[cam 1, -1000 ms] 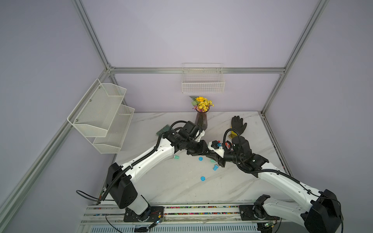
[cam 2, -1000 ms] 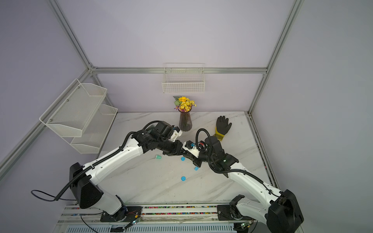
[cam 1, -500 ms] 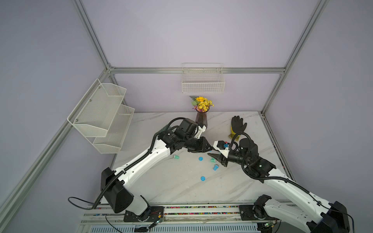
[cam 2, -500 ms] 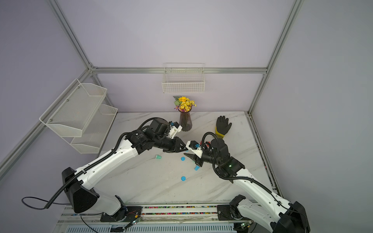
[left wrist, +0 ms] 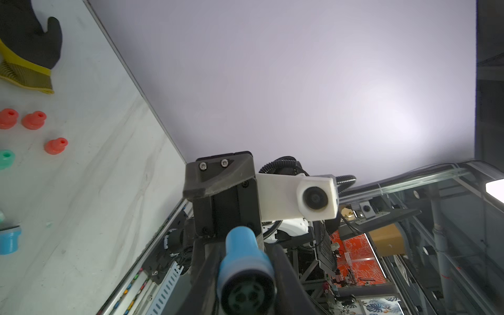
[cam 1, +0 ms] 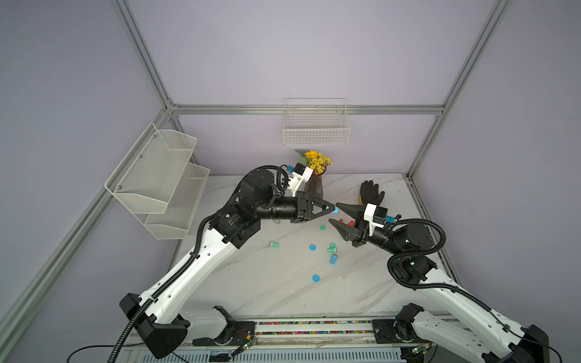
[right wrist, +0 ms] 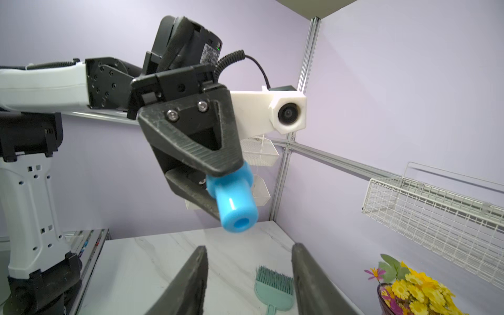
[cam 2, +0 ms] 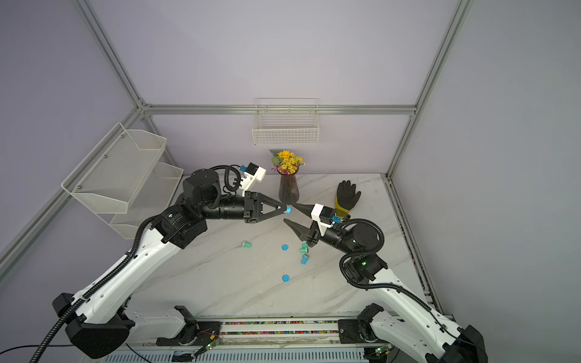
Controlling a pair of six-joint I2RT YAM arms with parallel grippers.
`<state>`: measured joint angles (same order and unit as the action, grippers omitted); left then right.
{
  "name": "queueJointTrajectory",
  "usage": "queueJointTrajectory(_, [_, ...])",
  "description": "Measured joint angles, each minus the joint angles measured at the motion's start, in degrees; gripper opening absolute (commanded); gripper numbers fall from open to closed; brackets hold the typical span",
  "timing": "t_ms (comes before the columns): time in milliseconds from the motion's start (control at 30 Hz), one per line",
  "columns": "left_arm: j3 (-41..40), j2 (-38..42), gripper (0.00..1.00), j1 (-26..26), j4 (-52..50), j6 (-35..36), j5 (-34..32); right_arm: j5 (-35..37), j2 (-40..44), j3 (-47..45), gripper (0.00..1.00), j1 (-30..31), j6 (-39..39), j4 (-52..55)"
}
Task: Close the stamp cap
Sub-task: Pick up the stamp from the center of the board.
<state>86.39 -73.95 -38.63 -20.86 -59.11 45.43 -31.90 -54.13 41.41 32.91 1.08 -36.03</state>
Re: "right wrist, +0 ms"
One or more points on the upper white mesh shelf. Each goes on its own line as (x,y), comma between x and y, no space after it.
(259,151)

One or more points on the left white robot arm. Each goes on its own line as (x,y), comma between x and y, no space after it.
(44,272)

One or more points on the dark glass vase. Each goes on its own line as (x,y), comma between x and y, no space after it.
(386,299)

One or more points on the white wire wall basket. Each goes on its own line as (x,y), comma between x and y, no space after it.
(456,216)

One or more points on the yellow flower bouquet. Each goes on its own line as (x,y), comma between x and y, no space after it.
(415,292)

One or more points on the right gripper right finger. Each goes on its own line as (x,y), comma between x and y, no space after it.
(314,291)

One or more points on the blue stamp cluster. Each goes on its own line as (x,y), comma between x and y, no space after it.
(233,193)

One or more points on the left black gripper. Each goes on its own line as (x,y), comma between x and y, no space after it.
(191,134)

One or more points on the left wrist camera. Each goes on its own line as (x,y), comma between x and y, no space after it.
(261,112)

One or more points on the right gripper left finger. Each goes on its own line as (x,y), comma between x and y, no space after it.
(186,293)

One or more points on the green dustpan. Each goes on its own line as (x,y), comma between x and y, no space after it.
(275,290)

